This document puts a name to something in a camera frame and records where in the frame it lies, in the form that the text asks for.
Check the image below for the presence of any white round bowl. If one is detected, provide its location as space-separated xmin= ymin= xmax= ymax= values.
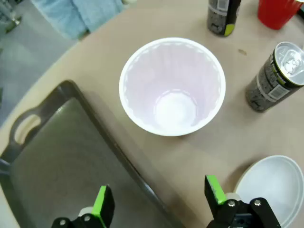
xmin=234 ymin=155 xmax=304 ymax=228

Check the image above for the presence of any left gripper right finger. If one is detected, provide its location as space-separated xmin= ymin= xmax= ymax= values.
xmin=204 ymin=175 xmax=282 ymax=228

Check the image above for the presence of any red plastic cup white inside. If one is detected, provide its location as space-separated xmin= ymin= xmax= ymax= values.
xmin=257 ymin=0 xmax=304 ymax=31
xmin=118 ymin=37 xmax=226 ymax=137

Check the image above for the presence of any black drink can silver top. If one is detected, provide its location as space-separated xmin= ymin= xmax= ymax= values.
xmin=207 ymin=0 xmax=241 ymax=38
xmin=245 ymin=42 xmax=304 ymax=112

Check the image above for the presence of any person in light blue clothing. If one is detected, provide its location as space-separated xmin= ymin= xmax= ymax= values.
xmin=32 ymin=0 xmax=124 ymax=40

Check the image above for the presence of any dark grey serving tray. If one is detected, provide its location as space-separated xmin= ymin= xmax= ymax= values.
xmin=0 ymin=79 xmax=188 ymax=228

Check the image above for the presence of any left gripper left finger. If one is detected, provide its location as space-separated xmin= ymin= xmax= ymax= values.
xmin=51 ymin=184 xmax=116 ymax=228

